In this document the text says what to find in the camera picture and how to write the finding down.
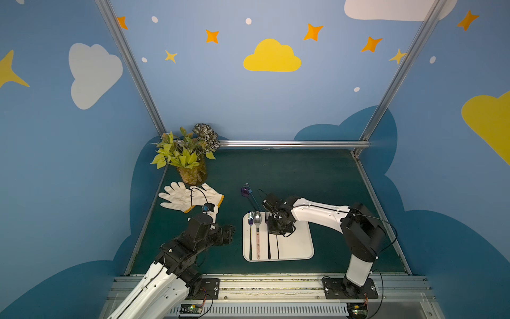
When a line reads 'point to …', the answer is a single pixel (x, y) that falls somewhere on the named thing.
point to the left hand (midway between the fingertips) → (227, 225)
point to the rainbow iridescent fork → (250, 220)
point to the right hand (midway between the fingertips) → (274, 230)
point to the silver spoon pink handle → (257, 218)
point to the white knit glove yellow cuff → (200, 197)
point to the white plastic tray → (297, 246)
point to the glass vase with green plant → (188, 153)
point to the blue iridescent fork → (247, 185)
